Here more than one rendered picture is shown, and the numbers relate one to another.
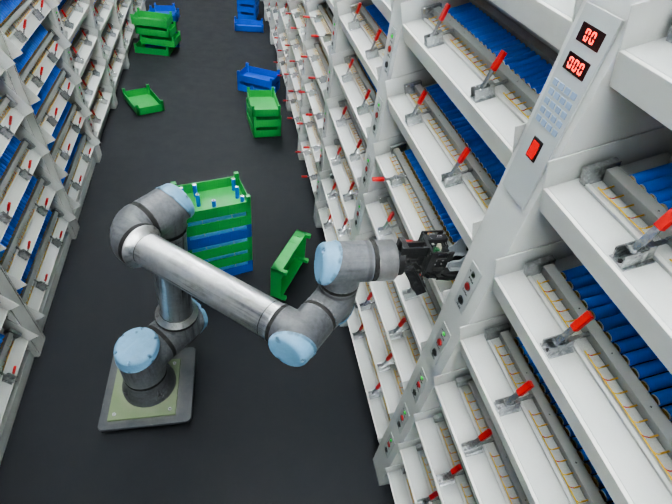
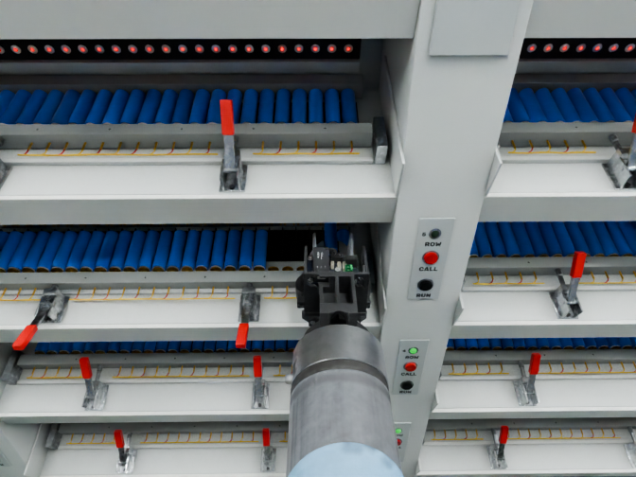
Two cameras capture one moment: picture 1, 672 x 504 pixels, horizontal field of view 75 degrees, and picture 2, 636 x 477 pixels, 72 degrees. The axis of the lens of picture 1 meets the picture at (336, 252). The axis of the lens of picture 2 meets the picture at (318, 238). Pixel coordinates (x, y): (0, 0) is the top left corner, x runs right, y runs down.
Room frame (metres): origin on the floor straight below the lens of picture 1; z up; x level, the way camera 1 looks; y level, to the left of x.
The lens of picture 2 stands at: (0.62, 0.16, 1.37)
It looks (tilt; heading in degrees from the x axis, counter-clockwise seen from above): 35 degrees down; 287
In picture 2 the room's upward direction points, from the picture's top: straight up
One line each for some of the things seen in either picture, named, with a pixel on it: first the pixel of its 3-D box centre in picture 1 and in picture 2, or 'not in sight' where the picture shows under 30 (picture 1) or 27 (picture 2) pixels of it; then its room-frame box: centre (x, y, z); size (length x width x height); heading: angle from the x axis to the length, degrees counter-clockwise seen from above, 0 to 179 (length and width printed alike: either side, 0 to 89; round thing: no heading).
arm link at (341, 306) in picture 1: (333, 298); not in sight; (0.64, -0.01, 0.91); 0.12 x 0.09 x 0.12; 154
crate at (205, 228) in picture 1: (212, 210); not in sight; (1.50, 0.59, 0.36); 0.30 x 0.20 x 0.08; 122
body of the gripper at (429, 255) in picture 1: (420, 255); (335, 305); (0.70, -0.19, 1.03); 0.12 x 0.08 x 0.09; 107
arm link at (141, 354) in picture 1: (142, 356); not in sight; (0.78, 0.62, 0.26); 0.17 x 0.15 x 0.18; 154
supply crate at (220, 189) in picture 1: (211, 196); not in sight; (1.50, 0.59, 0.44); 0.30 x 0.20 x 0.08; 122
